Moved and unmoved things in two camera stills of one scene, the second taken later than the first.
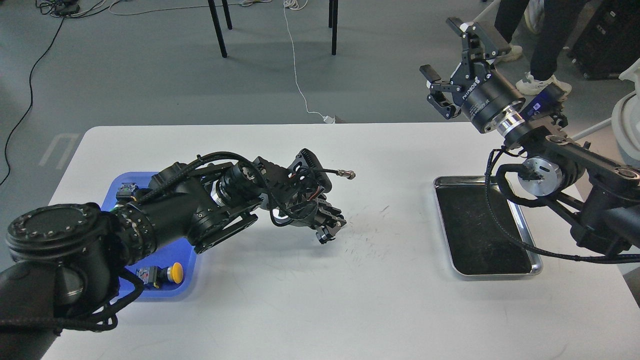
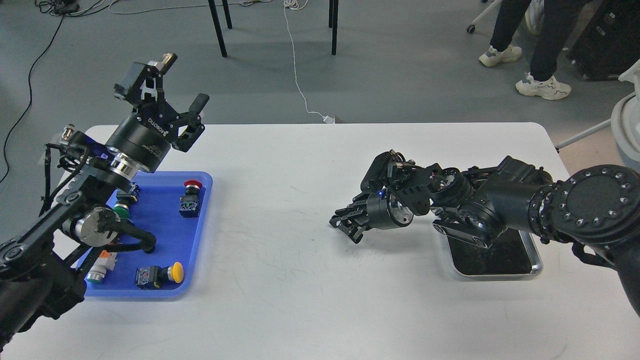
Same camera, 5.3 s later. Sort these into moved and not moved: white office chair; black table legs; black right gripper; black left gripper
Moved: black left gripper; black right gripper
Not moved: black table legs; white office chair
